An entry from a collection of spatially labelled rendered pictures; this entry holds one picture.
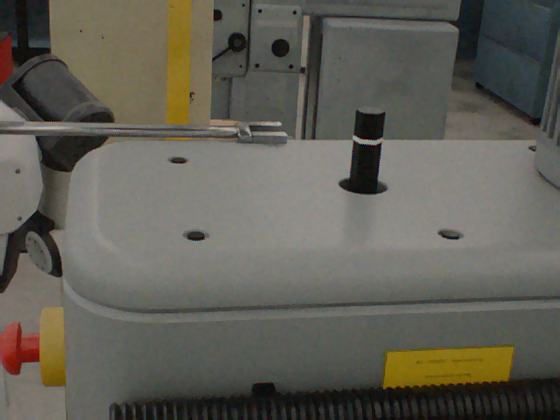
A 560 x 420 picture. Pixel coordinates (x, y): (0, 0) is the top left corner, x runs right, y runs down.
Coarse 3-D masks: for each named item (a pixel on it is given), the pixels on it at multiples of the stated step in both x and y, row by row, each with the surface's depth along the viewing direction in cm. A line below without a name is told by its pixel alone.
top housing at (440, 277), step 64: (128, 192) 61; (192, 192) 62; (256, 192) 63; (320, 192) 64; (384, 192) 65; (448, 192) 65; (512, 192) 66; (64, 256) 55; (128, 256) 52; (192, 256) 53; (256, 256) 53; (320, 256) 54; (384, 256) 55; (448, 256) 56; (512, 256) 56; (64, 320) 57; (128, 320) 52; (192, 320) 53; (256, 320) 54; (320, 320) 54; (384, 320) 55; (448, 320) 56; (512, 320) 57; (128, 384) 54; (192, 384) 54; (320, 384) 56; (384, 384) 57
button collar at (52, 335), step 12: (48, 312) 65; (60, 312) 65; (48, 324) 64; (60, 324) 64; (48, 336) 63; (60, 336) 64; (48, 348) 63; (60, 348) 63; (48, 360) 63; (60, 360) 63; (48, 372) 64; (60, 372) 64; (48, 384) 65; (60, 384) 65
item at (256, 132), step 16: (0, 128) 71; (16, 128) 71; (32, 128) 71; (48, 128) 72; (64, 128) 72; (80, 128) 72; (96, 128) 72; (112, 128) 73; (128, 128) 73; (144, 128) 73; (160, 128) 73; (176, 128) 74; (192, 128) 74; (208, 128) 74; (224, 128) 74; (240, 128) 75; (256, 128) 76; (272, 128) 76
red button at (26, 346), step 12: (12, 324) 65; (12, 336) 64; (24, 336) 65; (36, 336) 65; (12, 348) 64; (24, 348) 65; (36, 348) 65; (12, 360) 64; (24, 360) 65; (36, 360) 65; (12, 372) 64
